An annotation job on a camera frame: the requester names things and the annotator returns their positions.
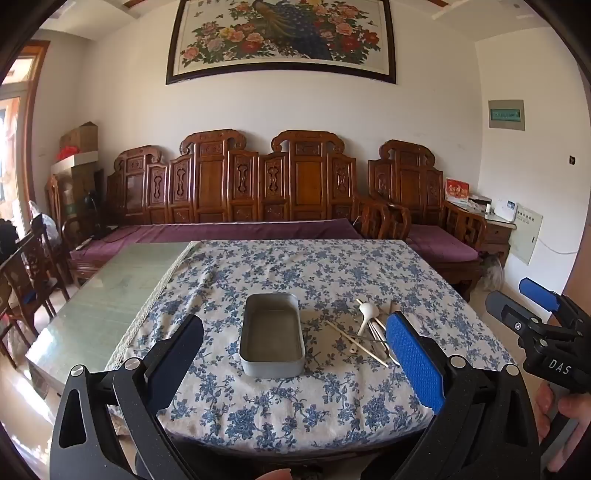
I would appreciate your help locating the clear plastic bag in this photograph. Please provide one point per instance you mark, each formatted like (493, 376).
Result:
(46, 226)

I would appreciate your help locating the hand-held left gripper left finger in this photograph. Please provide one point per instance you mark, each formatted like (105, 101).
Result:
(178, 364)

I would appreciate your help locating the person's left hand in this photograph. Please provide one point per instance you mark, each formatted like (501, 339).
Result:
(270, 475)

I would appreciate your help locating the green wall panel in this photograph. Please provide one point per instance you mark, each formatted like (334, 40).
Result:
(507, 114)

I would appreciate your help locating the framed peacock flower painting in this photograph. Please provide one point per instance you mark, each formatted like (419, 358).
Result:
(277, 41)

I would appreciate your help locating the purple armchair cushion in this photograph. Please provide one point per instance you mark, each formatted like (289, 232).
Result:
(438, 242)

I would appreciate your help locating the carved wooden armchair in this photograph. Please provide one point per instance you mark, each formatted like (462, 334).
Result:
(406, 184)

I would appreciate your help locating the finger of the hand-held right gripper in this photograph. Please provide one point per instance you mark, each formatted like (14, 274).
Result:
(508, 314)
(538, 293)

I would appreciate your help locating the white plastic spoon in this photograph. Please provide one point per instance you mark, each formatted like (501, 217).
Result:
(354, 348)

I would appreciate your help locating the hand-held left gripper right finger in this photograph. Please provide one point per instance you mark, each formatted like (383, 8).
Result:
(415, 364)

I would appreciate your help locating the person's right hand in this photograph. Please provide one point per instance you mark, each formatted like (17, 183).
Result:
(577, 424)

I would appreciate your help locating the white electric panel box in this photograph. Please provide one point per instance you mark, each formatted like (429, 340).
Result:
(526, 233)

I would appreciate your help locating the light bamboo chopstick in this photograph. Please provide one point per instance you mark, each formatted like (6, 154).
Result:
(339, 330)

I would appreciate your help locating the wooden window frame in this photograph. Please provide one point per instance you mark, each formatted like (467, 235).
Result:
(27, 138)

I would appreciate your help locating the carved wooden sofa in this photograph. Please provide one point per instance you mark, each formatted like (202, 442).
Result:
(217, 184)

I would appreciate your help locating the blue floral tablecloth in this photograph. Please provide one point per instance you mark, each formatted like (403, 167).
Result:
(300, 272)

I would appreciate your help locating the grey metal tin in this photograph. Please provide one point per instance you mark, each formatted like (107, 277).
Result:
(272, 332)

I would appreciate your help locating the white soup spoon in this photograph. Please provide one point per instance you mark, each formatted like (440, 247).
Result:
(369, 310)

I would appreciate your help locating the wooden side table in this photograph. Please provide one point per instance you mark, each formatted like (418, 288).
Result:
(496, 235)

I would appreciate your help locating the small cardboard box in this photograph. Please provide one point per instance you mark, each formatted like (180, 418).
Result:
(81, 136)

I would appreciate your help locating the white desk phone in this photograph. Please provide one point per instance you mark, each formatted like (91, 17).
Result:
(505, 210)

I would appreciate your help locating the red decoration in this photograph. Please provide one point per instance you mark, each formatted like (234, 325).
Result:
(67, 153)

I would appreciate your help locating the grey fluffy duster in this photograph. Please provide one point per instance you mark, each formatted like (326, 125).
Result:
(493, 272)

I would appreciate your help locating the metal fork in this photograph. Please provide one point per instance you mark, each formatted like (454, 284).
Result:
(376, 339)

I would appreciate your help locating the wooden dining chair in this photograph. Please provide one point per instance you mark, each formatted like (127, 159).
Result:
(27, 277)

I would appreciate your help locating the large cardboard box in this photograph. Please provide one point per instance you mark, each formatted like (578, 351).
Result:
(76, 184)

